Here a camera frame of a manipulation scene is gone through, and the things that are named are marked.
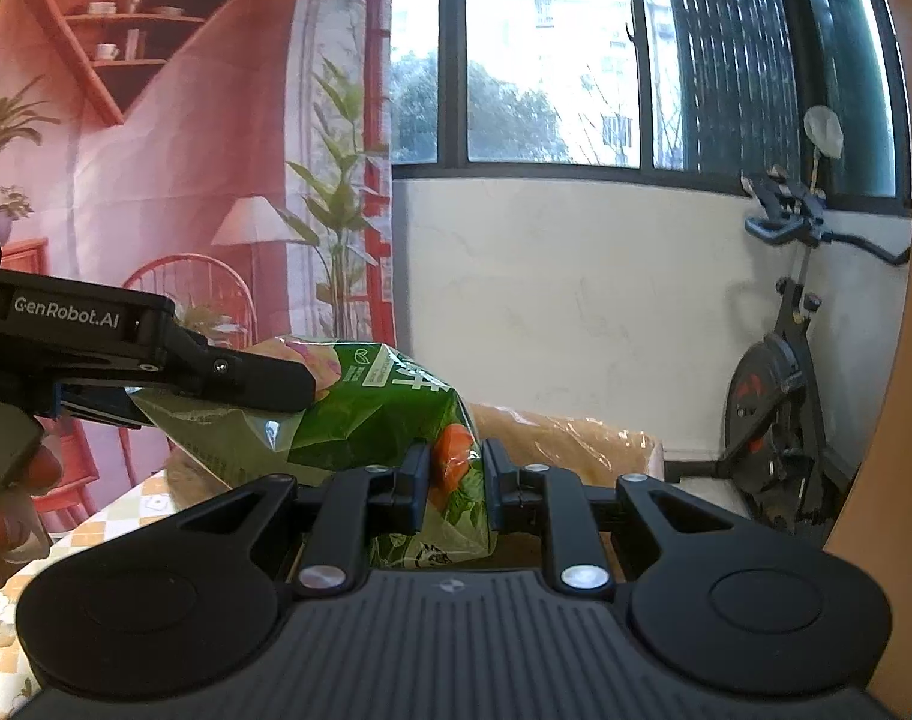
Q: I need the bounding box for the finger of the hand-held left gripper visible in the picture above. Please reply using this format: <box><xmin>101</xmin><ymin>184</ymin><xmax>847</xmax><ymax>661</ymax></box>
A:
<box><xmin>156</xmin><ymin>324</ymin><xmax>317</xmax><ymax>415</ymax></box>
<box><xmin>49</xmin><ymin>381</ymin><xmax>154</xmax><ymax>431</ymax></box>

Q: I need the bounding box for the printed room backdrop cloth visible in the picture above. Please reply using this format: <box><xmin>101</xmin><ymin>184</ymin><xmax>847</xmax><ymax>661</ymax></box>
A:
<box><xmin>0</xmin><ymin>0</ymin><xmax>398</xmax><ymax>515</ymax></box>

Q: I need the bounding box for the dark framed window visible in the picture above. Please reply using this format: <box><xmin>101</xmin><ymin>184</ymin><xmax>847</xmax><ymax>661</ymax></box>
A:
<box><xmin>306</xmin><ymin>0</ymin><xmax>912</xmax><ymax>217</ymax></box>

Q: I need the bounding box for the white oval paddle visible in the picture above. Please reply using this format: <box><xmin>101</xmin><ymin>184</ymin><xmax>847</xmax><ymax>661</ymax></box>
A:
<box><xmin>803</xmin><ymin>106</ymin><xmax>846</xmax><ymax>196</ymax></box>

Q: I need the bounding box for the person's left hand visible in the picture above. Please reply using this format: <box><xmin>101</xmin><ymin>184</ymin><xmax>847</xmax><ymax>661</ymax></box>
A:
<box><xmin>0</xmin><ymin>439</ymin><xmax>64</xmax><ymax>632</ymax></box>

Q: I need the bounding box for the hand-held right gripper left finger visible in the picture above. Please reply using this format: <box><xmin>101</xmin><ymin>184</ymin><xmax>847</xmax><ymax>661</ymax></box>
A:
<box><xmin>175</xmin><ymin>441</ymin><xmax>433</xmax><ymax>596</ymax></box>

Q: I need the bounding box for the wooden panel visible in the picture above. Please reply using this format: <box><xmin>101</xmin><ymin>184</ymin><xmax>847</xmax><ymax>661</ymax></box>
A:
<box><xmin>823</xmin><ymin>225</ymin><xmax>912</xmax><ymax>720</ymax></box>

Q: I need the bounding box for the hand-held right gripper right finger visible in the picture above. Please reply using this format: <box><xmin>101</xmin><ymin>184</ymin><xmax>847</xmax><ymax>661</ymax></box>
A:
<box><xmin>482</xmin><ymin>439</ymin><xmax>736</xmax><ymax>596</ymax></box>

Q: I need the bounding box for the black exercise bike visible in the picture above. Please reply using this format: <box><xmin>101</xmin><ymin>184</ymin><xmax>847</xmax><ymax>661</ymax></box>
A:
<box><xmin>662</xmin><ymin>169</ymin><xmax>912</xmax><ymax>541</ymax></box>

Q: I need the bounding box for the checkered floral tablecloth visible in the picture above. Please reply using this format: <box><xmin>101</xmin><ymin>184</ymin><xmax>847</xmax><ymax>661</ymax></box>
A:
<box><xmin>0</xmin><ymin>465</ymin><xmax>183</xmax><ymax>718</ymax></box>

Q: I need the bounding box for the cardboard box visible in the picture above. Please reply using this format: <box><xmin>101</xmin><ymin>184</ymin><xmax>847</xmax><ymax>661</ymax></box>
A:
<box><xmin>160</xmin><ymin>401</ymin><xmax>667</xmax><ymax>578</ymax></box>

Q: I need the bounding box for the green snack bag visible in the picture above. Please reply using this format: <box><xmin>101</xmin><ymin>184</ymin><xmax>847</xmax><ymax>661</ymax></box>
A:
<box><xmin>130</xmin><ymin>337</ymin><xmax>500</xmax><ymax>572</ymax></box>

